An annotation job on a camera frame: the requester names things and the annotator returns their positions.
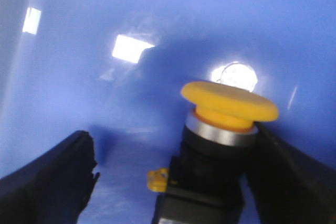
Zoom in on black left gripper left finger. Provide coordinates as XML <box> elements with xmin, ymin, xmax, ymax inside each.
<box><xmin>1</xmin><ymin>131</ymin><xmax>100</xmax><ymax>223</ymax></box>

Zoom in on blue plastic tray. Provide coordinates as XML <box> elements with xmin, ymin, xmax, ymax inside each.
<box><xmin>1</xmin><ymin>0</ymin><xmax>335</xmax><ymax>223</ymax></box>

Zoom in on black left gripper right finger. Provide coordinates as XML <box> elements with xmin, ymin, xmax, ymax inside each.
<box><xmin>246</xmin><ymin>123</ymin><xmax>335</xmax><ymax>223</ymax></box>

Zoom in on yellow mushroom push button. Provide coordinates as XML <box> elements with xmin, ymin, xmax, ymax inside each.
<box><xmin>147</xmin><ymin>81</ymin><xmax>279</xmax><ymax>223</ymax></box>

